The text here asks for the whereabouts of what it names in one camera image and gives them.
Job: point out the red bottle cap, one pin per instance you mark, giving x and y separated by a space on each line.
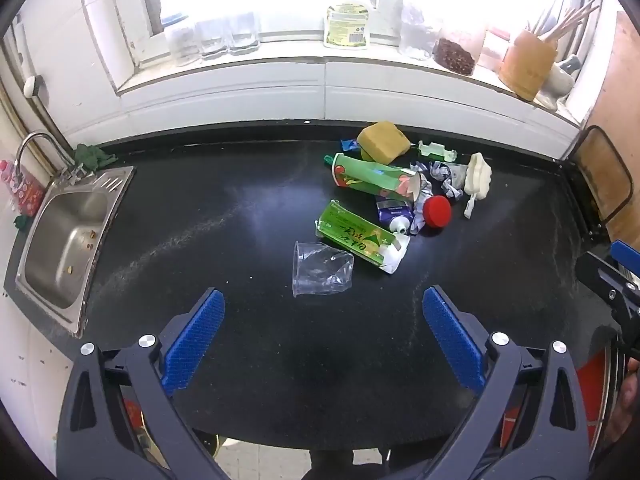
437 211

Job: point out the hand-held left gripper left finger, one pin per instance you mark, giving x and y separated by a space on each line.
195 340

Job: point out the cream lumpy plastic object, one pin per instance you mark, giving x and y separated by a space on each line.
477 177

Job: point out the crumpled printed paper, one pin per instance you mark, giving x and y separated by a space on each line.
442 175

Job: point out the green carton with white spout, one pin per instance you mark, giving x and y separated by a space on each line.
355 235

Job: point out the steel faucet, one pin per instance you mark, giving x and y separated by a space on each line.
30 140

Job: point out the wooden cutting board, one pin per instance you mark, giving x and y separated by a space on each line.
620 90

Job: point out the white plastic tray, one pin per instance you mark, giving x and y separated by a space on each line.
435 150

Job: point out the clear plastic cup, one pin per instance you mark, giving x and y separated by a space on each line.
320 272

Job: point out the clear glass jar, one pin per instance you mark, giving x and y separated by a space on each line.
245 35
214 42

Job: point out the yellow sponge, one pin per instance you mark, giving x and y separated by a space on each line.
382 142

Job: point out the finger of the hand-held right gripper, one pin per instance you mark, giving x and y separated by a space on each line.
627 255
600 275

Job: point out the green cloth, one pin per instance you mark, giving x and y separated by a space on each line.
95 157

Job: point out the green carton with red fruit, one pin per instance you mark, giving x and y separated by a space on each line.
370 177

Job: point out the steel sink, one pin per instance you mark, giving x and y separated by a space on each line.
65 240

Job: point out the bundle of wooden chopsticks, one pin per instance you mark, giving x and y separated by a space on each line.
565 22

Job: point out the wooden utensil holder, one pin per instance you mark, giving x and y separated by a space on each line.
525 67

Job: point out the red patterned bottle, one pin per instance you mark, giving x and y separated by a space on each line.
25 192

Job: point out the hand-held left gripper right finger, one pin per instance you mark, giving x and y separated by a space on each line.
452 340

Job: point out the white ceramic mortar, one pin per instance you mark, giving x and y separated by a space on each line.
557 82

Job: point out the jar of red dried spice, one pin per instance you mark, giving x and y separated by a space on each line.
454 55

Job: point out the red cabinet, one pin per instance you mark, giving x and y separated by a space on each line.
590 395

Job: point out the glass jar with blue lid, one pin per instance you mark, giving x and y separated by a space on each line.
181 42

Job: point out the clear plastic bag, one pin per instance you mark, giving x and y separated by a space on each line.
417 30

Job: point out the dish soap bottle green cap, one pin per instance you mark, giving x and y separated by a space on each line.
346 22

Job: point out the blue wrapper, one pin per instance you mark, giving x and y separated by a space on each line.
350 145

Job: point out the white wall hook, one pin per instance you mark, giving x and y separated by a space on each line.
32 86

